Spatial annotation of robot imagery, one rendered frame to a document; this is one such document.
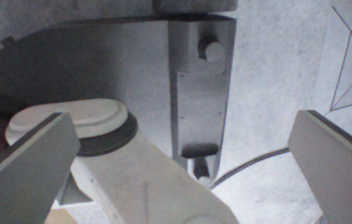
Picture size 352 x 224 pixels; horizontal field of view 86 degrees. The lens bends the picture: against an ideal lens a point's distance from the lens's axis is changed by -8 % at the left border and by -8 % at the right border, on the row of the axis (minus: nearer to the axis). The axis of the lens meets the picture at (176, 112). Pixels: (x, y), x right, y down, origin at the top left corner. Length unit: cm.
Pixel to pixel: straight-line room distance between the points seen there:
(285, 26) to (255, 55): 13
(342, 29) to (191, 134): 67
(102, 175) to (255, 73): 61
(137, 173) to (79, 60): 27
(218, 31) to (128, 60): 20
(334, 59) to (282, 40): 25
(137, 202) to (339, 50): 87
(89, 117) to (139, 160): 11
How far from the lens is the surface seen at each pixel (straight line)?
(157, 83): 48
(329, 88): 101
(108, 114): 36
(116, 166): 33
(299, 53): 85
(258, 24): 73
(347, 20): 94
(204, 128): 55
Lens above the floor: 61
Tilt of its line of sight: 58 degrees down
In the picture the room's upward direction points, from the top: 159 degrees clockwise
